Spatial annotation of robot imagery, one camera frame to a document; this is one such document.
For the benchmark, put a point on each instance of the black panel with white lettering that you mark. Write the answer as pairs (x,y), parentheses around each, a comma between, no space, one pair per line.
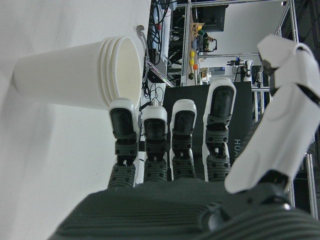
(246,107)

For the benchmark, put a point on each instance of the aluminium frame rack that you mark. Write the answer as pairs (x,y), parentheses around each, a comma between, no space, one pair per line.
(187,37)

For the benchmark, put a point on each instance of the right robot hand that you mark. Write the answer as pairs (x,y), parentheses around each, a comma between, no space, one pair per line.
(175,215)

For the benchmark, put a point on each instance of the black monitor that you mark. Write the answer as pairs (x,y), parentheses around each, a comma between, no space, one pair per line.
(215,18)

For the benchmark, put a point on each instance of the white paper cup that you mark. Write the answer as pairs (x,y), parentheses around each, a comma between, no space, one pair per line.
(62,72)

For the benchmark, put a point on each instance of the small white robot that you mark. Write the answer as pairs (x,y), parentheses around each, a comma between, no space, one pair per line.
(248,70)

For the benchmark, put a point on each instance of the green ball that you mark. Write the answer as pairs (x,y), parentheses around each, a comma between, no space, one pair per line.
(191,75)

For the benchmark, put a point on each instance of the orange ball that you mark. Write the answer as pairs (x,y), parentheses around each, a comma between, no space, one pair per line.
(195,66)

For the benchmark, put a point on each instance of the wooden rack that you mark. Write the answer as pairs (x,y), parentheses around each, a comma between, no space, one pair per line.
(196,30)

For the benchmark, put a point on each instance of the yellow ball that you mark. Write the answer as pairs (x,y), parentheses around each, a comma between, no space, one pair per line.
(192,53)
(192,61)

